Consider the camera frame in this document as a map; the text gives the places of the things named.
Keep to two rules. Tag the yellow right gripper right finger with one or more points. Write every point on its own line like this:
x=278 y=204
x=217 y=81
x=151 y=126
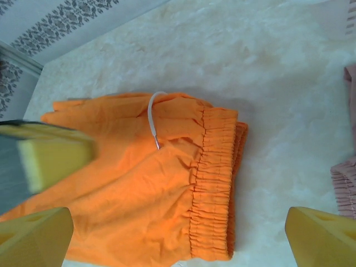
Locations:
x=325 y=242

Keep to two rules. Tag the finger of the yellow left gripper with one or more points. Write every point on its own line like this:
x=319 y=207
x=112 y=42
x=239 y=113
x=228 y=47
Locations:
x=53 y=161

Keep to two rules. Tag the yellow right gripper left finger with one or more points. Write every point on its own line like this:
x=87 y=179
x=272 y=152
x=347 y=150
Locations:
x=30 y=242

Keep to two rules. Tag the pink shorts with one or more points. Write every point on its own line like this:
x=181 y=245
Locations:
x=346 y=189

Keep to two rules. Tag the light orange shorts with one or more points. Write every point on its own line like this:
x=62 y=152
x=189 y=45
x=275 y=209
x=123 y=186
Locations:
x=139 y=180

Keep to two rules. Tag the white perforated plastic basket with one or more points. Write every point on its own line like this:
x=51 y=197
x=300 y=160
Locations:
x=351 y=16

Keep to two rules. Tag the aluminium frame post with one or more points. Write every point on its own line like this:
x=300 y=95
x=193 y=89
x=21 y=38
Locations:
x=16 y=57

